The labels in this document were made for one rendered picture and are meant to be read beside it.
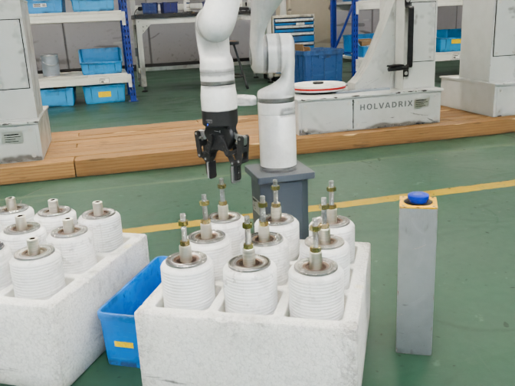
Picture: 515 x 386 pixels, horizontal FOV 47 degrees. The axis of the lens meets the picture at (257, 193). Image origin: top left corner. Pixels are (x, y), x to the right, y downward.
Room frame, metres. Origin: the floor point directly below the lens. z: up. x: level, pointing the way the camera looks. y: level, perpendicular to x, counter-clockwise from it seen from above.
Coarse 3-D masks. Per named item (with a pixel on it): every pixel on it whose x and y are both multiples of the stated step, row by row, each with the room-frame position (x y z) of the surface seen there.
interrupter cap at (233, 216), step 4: (216, 212) 1.25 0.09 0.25; (228, 212) 1.25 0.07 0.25; (232, 212) 1.25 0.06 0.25; (236, 212) 1.25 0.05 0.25; (208, 216) 1.23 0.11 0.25; (212, 216) 1.23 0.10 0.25; (216, 216) 1.23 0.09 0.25; (228, 216) 1.23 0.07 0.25; (232, 216) 1.23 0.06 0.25; (236, 216) 1.22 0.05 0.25; (240, 216) 1.22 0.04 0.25; (212, 220) 1.21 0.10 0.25; (216, 220) 1.20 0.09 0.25; (220, 220) 1.20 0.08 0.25; (224, 220) 1.20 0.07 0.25; (228, 220) 1.20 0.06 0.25; (232, 220) 1.20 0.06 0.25; (236, 220) 1.20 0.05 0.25
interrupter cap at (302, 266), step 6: (306, 258) 0.97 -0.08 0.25; (324, 258) 0.97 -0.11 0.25; (294, 264) 0.94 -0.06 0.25; (300, 264) 0.94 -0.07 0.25; (306, 264) 0.95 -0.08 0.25; (324, 264) 0.95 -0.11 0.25; (330, 264) 0.94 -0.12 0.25; (336, 264) 0.94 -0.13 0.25; (300, 270) 0.92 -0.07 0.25; (306, 270) 0.92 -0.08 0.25; (312, 270) 0.92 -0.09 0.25; (318, 270) 0.92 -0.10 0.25; (324, 270) 0.91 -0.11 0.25; (330, 270) 0.91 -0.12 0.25
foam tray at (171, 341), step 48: (288, 288) 1.01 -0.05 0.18; (144, 336) 0.94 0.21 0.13; (192, 336) 0.91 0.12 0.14; (240, 336) 0.89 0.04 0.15; (288, 336) 0.87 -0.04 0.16; (336, 336) 0.85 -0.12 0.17; (144, 384) 0.94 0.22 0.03; (192, 384) 0.92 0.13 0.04; (240, 384) 0.89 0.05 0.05; (288, 384) 0.87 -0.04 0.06; (336, 384) 0.85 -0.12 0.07
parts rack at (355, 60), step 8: (352, 0) 5.91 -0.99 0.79; (368, 0) 5.92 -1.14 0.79; (376, 0) 5.94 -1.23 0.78; (440, 0) 6.09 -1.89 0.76; (448, 0) 6.12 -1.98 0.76; (456, 0) 6.14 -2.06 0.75; (336, 8) 6.45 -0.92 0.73; (344, 8) 6.47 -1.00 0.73; (352, 8) 5.91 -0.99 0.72; (360, 8) 5.89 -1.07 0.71; (368, 8) 5.91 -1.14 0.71; (376, 8) 5.93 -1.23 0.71; (352, 16) 5.91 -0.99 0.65; (344, 24) 6.19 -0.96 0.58; (352, 24) 5.91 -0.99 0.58; (352, 32) 5.91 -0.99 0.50; (352, 40) 5.91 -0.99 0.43; (352, 48) 5.91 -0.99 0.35; (344, 56) 6.24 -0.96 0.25; (352, 56) 5.91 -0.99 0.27; (440, 56) 6.10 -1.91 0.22; (448, 56) 6.12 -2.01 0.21; (456, 56) 6.14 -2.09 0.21; (352, 64) 5.91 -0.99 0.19; (352, 72) 5.91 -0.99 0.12
